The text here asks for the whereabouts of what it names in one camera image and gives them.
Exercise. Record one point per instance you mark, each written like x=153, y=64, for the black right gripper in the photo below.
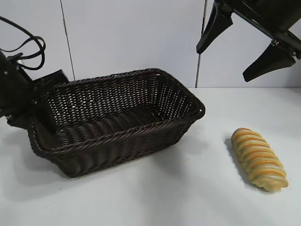
x=270, y=16

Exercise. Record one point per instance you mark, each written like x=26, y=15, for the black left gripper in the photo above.
x=14, y=89

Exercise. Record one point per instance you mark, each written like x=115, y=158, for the dark brown woven basket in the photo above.
x=117, y=150

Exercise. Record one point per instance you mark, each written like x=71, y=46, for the long striped bread loaf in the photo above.
x=257, y=157

